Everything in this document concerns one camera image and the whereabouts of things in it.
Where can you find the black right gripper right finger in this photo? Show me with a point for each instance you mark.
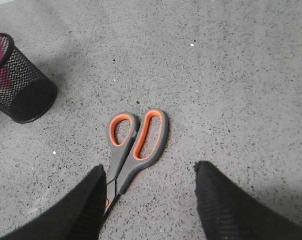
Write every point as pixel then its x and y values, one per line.
pixel 228 212

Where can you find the grey and orange scissors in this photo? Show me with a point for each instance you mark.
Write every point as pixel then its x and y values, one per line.
pixel 125 162

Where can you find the black mesh pen cup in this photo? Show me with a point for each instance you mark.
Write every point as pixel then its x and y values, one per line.
pixel 25 92

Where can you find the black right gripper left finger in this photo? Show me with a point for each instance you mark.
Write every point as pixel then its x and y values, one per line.
pixel 78 215

